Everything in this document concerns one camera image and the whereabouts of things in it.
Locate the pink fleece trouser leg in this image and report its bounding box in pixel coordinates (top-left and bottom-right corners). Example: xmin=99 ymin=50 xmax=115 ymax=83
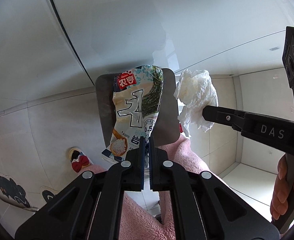
xmin=86 ymin=134 xmax=208 ymax=240

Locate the seaweed rice snack wrapper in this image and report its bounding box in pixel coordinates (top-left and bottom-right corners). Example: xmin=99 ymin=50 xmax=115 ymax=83
xmin=102 ymin=65 xmax=164 ymax=163

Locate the grey trash bin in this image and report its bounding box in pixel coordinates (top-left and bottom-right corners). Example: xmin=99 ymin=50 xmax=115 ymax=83
xmin=95 ymin=67 xmax=180 ymax=148

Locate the person's right hand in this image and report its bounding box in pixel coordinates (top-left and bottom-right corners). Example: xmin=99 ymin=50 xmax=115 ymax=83
xmin=270 ymin=155 xmax=290 ymax=220

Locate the red bow slipper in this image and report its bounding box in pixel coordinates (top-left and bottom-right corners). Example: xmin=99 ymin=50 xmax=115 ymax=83
xmin=69 ymin=147 xmax=93 ymax=173

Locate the white tissue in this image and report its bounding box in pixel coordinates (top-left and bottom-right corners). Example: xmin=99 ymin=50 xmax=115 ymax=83
xmin=174 ymin=69 xmax=219 ymax=137

